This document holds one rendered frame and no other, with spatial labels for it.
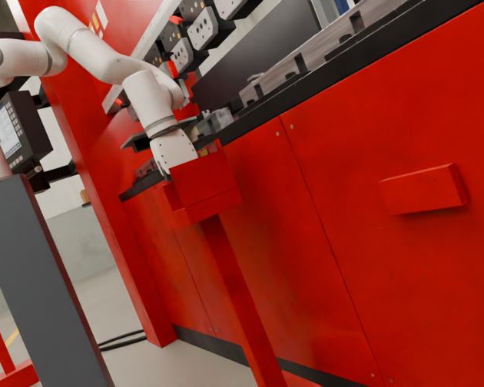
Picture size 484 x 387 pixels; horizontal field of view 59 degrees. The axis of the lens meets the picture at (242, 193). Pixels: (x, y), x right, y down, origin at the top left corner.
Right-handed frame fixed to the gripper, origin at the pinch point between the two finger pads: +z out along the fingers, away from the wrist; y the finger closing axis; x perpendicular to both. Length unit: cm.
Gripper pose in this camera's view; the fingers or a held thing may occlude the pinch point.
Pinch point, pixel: (191, 186)
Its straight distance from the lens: 112.6
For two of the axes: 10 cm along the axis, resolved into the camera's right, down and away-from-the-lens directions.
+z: 4.4, 9.0, 0.8
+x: 4.5, -1.4, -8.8
